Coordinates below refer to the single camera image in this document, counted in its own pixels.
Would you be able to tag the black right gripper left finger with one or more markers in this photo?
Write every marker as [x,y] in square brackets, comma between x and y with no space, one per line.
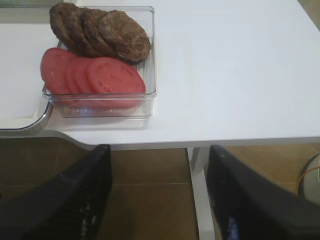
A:
[68,207]

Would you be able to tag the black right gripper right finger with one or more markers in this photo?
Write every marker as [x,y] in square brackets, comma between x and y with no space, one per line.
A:
[247,206]

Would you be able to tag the white table leg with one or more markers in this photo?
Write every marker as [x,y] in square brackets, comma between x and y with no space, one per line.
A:
[197,158]

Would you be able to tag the red tomato slice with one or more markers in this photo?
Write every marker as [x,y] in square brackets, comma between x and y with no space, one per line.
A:
[70,77]
[106,75]
[87,89]
[52,70]

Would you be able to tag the clear patty tomato container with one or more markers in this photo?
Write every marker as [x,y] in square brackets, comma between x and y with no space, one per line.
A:
[115,105]

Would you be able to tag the red tomato slice front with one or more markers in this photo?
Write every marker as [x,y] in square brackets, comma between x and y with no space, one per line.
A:
[106,75]

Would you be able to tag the red tomato slice back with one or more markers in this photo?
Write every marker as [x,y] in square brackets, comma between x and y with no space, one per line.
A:
[52,70]

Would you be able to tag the brown meat patty front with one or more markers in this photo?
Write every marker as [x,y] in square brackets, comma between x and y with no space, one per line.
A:
[124,35]

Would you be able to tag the brown meat patty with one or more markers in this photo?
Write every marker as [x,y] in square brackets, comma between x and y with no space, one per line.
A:
[89,20]
[124,35]
[57,15]
[72,19]

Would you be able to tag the white metal tray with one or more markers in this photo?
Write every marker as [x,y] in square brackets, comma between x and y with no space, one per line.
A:
[26,12]

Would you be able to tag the brown meat patty back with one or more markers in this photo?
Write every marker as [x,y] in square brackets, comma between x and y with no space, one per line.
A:
[57,15]

